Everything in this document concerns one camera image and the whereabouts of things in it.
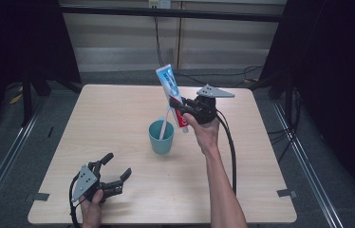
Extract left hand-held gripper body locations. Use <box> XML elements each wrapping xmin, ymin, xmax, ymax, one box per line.
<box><xmin>70</xmin><ymin>161</ymin><xmax>124</xmax><ymax>204</ymax></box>

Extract black horizontal bar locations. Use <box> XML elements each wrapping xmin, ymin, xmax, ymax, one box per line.
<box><xmin>59</xmin><ymin>5</ymin><xmax>284</xmax><ymax>24</ymax></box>

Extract metal floor rail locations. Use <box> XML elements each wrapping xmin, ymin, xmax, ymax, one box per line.
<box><xmin>0</xmin><ymin>96</ymin><xmax>47</xmax><ymax>224</ymax></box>
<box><xmin>271</xmin><ymin>100</ymin><xmax>345</xmax><ymax>228</ymax></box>

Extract yellow floor object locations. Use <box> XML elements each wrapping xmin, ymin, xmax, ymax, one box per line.
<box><xmin>8</xmin><ymin>92</ymin><xmax>24</xmax><ymax>105</ymax></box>

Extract teal cup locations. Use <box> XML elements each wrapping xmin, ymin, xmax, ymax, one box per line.
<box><xmin>148</xmin><ymin>116</ymin><xmax>176</xmax><ymax>156</ymax></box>

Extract white toothpaste tube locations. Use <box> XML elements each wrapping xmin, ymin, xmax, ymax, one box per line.
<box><xmin>155</xmin><ymin>64</ymin><xmax>190</xmax><ymax>134</ymax></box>

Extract person's right hand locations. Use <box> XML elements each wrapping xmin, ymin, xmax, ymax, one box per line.
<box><xmin>181</xmin><ymin>113</ymin><xmax>221</xmax><ymax>157</ymax></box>

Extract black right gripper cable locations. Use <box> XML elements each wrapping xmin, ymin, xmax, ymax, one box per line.
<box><xmin>215</xmin><ymin>108</ymin><xmax>238</xmax><ymax>197</ymax></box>

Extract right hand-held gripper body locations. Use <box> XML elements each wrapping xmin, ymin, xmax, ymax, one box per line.
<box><xmin>181</xmin><ymin>84</ymin><xmax>235</xmax><ymax>125</ymax></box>

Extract black curtain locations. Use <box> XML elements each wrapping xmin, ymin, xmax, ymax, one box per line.
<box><xmin>0</xmin><ymin>0</ymin><xmax>83</xmax><ymax>143</ymax></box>
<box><xmin>258</xmin><ymin>0</ymin><xmax>355</xmax><ymax>208</ymax></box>

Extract pink toothbrush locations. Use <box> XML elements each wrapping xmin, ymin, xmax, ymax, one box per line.
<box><xmin>159</xmin><ymin>105</ymin><xmax>172</xmax><ymax>142</ymax></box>

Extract white wall socket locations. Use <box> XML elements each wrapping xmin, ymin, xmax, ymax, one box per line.
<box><xmin>148</xmin><ymin>0</ymin><xmax>172</xmax><ymax>10</ymax></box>

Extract black wall cable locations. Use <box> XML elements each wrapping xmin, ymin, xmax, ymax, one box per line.
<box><xmin>152</xmin><ymin>7</ymin><xmax>264</xmax><ymax>87</ymax></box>

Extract black floor cables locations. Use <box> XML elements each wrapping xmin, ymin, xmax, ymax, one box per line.
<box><xmin>266</xmin><ymin>124</ymin><xmax>298</xmax><ymax>163</ymax></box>

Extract black metal stand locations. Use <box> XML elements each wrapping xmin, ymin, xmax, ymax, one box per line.
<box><xmin>21</xmin><ymin>69</ymin><xmax>52</xmax><ymax>127</ymax></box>
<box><xmin>283</xmin><ymin>84</ymin><xmax>296</xmax><ymax>136</ymax></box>

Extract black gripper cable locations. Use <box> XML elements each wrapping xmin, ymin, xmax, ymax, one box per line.
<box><xmin>68</xmin><ymin>175</ymin><xmax>84</xmax><ymax>228</ymax></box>
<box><xmin>215</xmin><ymin>108</ymin><xmax>238</xmax><ymax>197</ymax></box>

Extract grey tape strip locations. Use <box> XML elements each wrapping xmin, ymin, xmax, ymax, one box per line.
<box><xmin>32</xmin><ymin>192</ymin><xmax>50</xmax><ymax>202</ymax></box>
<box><xmin>276</xmin><ymin>188</ymin><xmax>298</xmax><ymax>199</ymax></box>

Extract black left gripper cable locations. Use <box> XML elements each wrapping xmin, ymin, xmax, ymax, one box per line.
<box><xmin>68</xmin><ymin>175</ymin><xmax>84</xmax><ymax>228</ymax></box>

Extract person's left hand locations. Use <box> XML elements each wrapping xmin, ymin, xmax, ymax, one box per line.
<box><xmin>79</xmin><ymin>188</ymin><xmax>104</xmax><ymax>228</ymax></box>

